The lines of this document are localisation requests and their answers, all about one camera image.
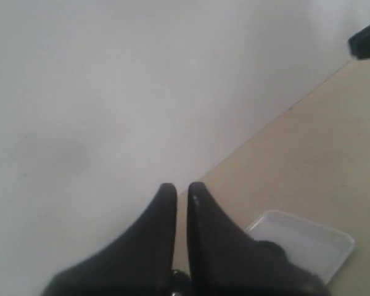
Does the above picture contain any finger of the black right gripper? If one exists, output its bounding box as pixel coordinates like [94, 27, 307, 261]
[348, 25, 370, 59]

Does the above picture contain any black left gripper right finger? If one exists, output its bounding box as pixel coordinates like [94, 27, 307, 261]
[187, 182, 329, 295]

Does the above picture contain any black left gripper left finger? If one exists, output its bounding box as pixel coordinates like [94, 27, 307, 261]
[43, 183, 177, 295]

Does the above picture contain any chrome threaded dumbbell bar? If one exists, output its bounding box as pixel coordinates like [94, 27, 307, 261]
[170, 269, 193, 296]

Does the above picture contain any white rectangular tray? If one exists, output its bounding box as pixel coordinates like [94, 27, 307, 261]
[245, 210, 355, 284]

